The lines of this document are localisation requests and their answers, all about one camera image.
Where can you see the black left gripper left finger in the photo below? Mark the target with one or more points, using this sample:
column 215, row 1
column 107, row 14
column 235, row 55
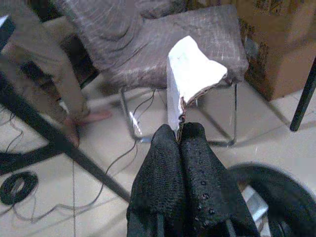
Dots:
column 158, row 187

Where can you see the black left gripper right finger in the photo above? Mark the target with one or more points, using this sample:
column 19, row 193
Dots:
column 205, row 187

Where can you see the black table leg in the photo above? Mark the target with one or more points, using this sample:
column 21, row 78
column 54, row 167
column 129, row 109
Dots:
column 74, row 153
column 302, row 103

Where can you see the black rubbish bin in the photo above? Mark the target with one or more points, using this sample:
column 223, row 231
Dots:
column 284, row 177

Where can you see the brown fabric chair chrome legs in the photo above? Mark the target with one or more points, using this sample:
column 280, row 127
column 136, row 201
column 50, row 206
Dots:
column 172, row 29

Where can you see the black tape roll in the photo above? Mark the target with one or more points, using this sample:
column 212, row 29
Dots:
column 33, row 184

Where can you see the person in beige trousers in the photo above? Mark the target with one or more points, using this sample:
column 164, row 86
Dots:
column 49, row 61

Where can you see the large brown cardboard box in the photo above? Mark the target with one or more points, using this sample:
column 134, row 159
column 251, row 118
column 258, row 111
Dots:
column 284, row 61

